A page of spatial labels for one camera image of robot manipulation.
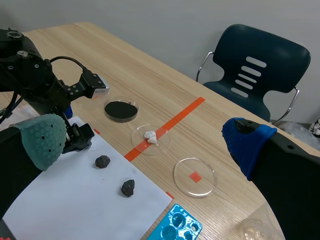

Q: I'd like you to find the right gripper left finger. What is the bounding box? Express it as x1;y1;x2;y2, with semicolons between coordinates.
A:
0;113;68;220

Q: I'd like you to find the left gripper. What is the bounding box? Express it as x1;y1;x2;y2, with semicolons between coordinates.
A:
23;74;96;155

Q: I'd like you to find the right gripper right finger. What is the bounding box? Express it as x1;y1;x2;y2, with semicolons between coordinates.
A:
221;117;320;240

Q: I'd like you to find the small dark stone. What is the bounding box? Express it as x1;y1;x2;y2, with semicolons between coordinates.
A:
94;155;111;169
121;179;136;198

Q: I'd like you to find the clear plastic bag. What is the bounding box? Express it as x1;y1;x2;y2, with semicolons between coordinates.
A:
272;119;320;159

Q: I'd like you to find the glass dish with black powder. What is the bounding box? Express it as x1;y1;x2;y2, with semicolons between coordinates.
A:
103;96;140;124

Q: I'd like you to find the clear plastic beaker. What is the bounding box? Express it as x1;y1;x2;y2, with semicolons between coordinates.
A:
241;217;269;240

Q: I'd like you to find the white sheet of paper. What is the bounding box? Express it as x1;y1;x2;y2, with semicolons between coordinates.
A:
1;116;175;240

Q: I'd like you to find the white lump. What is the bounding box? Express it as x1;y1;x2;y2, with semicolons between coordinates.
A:
143;130;160;146

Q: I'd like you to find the clear glass dish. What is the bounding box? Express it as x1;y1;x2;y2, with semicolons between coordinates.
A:
131;124;172;157
173;156;218;199

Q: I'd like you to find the dark blue chair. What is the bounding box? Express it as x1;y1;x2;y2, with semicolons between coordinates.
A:
196;23;312;126

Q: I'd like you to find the turquoise rack with round holes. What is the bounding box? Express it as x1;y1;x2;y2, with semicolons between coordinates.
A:
146;203;203;240

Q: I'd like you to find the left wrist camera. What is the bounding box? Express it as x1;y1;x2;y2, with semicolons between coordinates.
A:
90;74;111;100

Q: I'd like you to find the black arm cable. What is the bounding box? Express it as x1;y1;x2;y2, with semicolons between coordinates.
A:
0;91;24;125

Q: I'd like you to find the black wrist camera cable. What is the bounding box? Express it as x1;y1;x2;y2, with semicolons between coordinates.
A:
49;56;88;75

